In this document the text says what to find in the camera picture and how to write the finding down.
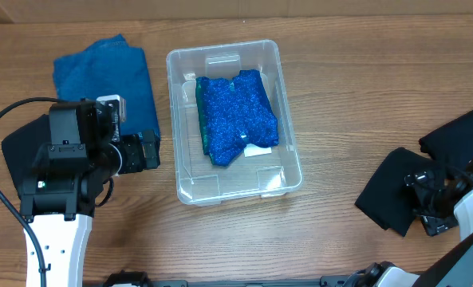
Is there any black cloth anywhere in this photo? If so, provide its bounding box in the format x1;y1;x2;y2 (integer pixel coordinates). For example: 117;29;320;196
2;114;51;188
355;147;446;236
419;110;473;169

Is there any blue denim cloth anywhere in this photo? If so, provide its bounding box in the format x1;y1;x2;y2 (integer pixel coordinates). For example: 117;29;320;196
53;34;160;136

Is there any blue sequin glitter cloth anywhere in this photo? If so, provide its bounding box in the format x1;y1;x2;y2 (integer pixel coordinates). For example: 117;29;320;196
195;69;279;167

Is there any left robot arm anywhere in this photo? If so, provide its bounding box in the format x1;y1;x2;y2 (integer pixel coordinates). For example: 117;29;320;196
18;95;160;286

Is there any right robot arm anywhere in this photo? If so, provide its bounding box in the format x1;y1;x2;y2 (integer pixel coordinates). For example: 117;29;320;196
344;160;473;287

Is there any clear plastic storage bin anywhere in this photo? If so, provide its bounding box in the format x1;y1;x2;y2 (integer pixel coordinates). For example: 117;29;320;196
166;39;303;206

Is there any white label in bin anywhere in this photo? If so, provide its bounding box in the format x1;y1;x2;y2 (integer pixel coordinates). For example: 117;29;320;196
243;144;272;157

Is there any left black cable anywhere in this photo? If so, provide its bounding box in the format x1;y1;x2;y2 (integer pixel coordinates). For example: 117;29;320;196
0;96;61;287

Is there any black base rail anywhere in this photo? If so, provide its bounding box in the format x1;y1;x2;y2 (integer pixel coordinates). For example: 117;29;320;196
99;269;365;287

